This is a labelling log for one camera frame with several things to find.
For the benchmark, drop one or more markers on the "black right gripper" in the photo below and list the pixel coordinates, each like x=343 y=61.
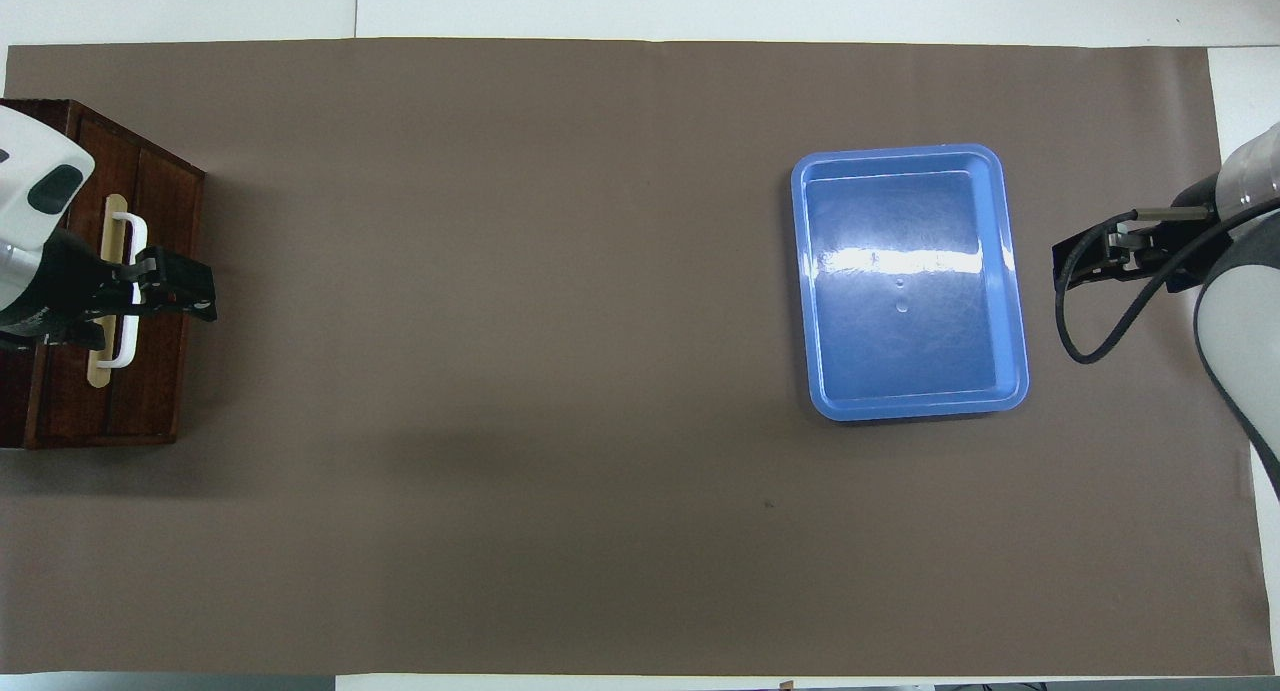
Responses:
x=1180 y=256

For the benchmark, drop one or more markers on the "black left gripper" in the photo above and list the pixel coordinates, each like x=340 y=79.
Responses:
x=70 y=291

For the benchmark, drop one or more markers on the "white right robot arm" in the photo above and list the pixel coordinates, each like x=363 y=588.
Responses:
x=1240 y=341

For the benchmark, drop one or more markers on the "dark wooden drawer cabinet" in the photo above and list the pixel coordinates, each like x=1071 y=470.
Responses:
x=15 y=401

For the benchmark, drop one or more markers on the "blue plastic tray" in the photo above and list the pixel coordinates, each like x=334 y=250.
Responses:
x=900 y=371

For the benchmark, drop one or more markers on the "brown table mat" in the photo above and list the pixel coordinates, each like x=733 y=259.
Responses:
x=500 y=321

